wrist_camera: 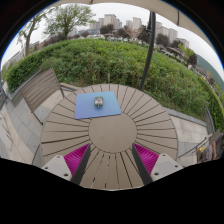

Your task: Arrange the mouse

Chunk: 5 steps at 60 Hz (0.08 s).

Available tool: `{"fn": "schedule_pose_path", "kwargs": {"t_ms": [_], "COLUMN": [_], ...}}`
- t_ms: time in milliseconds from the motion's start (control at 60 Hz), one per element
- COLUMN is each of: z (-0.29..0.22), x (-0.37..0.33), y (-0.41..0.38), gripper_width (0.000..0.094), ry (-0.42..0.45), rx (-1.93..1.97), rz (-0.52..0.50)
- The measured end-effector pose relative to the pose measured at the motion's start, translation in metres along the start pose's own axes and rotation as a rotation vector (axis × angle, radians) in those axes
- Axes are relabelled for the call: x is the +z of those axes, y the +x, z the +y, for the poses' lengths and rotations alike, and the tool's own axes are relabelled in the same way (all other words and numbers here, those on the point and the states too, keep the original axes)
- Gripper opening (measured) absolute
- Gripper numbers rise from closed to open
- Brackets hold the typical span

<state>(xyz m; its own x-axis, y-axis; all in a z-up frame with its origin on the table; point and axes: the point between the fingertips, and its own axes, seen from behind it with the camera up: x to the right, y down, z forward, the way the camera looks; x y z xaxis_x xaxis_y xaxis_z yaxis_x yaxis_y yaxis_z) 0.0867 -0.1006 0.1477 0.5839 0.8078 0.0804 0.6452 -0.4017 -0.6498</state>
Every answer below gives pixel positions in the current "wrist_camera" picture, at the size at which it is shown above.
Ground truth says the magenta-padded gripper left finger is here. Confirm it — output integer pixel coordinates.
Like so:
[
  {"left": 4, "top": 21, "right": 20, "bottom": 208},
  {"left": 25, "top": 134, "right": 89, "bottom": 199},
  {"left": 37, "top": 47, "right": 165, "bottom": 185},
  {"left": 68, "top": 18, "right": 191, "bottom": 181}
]
[{"left": 40, "top": 143, "right": 93, "bottom": 186}]

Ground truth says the metal railing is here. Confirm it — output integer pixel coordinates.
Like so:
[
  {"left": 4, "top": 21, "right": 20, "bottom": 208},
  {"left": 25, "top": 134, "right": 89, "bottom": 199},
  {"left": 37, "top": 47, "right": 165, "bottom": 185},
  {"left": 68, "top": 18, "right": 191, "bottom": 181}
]
[{"left": 178, "top": 109, "right": 224, "bottom": 164}]

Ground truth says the thin sparse tree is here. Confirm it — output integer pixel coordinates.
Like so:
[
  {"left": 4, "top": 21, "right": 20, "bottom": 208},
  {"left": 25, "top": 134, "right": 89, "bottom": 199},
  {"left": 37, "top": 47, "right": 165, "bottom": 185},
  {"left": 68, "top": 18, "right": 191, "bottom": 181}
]
[{"left": 18, "top": 8, "right": 55, "bottom": 56}]

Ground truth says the beige parasol canopy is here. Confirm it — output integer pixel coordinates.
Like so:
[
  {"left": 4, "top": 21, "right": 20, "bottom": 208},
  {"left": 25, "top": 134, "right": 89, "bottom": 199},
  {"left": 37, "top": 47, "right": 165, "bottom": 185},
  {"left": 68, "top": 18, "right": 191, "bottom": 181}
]
[{"left": 49, "top": 0, "right": 215, "bottom": 48}]

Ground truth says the group of apartment buildings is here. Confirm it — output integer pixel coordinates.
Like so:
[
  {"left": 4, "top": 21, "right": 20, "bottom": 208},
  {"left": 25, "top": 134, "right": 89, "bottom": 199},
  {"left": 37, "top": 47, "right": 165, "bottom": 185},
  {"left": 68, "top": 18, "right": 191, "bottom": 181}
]
[{"left": 89, "top": 13, "right": 190, "bottom": 50}]

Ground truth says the transparent green computer mouse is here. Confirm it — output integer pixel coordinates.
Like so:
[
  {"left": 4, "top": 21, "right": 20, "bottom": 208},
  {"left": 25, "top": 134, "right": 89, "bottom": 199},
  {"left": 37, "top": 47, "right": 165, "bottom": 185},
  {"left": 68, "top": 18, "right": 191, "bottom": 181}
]
[{"left": 93, "top": 96, "right": 105, "bottom": 108}]

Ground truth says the blue rectangular mouse pad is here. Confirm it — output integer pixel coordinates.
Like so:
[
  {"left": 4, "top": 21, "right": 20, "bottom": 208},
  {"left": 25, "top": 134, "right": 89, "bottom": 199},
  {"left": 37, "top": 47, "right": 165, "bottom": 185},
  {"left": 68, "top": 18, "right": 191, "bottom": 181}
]
[{"left": 74, "top": 90, "right": 123, "bottom": 120}]

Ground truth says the green hedge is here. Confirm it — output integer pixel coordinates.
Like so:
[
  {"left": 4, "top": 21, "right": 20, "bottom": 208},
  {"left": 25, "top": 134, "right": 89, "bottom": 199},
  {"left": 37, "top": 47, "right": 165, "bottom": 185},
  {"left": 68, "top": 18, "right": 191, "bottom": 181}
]
[{"left": 4, "top": 38, "right": 224, "bottom": 132}]

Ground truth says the leafy green tree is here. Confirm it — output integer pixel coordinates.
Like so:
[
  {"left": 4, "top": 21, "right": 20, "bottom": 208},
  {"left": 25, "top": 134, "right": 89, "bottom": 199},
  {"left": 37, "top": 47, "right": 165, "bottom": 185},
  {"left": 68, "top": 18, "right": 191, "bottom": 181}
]
[{"left": 44, "top": 3, "right": 96, "bottom": 38}]

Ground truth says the dark parasol pole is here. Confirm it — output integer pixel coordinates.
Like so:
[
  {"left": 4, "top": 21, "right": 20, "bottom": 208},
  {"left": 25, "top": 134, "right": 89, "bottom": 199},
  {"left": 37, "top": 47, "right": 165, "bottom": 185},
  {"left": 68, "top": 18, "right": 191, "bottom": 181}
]
[{"left": 138, "top": 11, "right": 157, "bottom": 92}]

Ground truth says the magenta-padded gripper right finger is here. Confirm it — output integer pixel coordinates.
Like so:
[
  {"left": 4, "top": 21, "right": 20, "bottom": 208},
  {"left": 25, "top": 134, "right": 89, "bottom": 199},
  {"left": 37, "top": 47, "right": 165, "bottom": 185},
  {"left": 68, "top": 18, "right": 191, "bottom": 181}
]
[{"left": 131, "top": 142, "right": 184, "bottom": 187}]

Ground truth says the slatted wooden chair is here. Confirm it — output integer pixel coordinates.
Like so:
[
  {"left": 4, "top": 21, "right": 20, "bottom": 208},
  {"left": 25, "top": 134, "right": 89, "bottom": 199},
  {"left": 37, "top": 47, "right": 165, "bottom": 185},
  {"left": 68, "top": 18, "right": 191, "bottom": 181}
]
[{"left": 20, "top": 68, "right": 80, "bottom": 115}]

